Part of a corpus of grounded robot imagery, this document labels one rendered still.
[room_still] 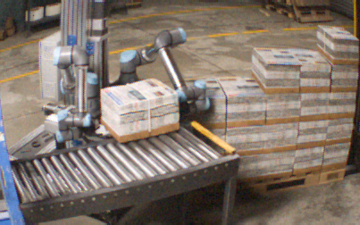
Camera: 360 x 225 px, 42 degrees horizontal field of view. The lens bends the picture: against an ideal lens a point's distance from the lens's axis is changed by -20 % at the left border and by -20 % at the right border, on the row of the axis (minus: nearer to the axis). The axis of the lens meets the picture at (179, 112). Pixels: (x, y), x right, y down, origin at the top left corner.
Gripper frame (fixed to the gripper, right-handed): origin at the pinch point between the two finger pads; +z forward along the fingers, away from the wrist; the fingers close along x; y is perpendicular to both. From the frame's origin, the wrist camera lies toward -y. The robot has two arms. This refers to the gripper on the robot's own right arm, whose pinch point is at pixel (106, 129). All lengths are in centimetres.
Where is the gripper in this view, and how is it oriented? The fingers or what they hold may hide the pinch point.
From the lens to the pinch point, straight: 335.4
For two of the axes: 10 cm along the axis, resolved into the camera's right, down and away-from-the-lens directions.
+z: 8.7, -2.0, 4.5
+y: -0.2, -9.3, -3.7
